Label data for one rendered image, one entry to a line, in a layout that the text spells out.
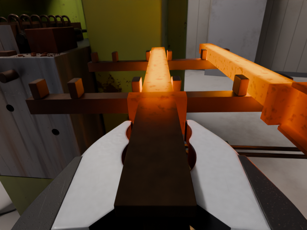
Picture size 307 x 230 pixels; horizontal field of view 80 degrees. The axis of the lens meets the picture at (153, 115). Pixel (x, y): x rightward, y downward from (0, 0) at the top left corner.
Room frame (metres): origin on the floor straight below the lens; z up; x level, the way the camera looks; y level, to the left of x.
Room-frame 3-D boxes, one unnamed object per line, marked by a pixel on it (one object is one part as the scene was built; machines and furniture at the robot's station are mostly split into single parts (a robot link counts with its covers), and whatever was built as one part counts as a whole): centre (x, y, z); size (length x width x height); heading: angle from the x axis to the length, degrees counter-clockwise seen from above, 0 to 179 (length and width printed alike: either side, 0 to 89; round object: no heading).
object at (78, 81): (0.32, 0.11, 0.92); 0.23 x 0.06 x 0.02; 177
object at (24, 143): (0.80, 0.40, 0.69); 0.56 x 0.38 x 0.45; 172
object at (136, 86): (0.31, -0.01, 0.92); 0.23 x 0.06 x 0.02; 177
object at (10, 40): (0.79, 0.46, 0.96); 0.42 x 0.20 x 0.09; 172
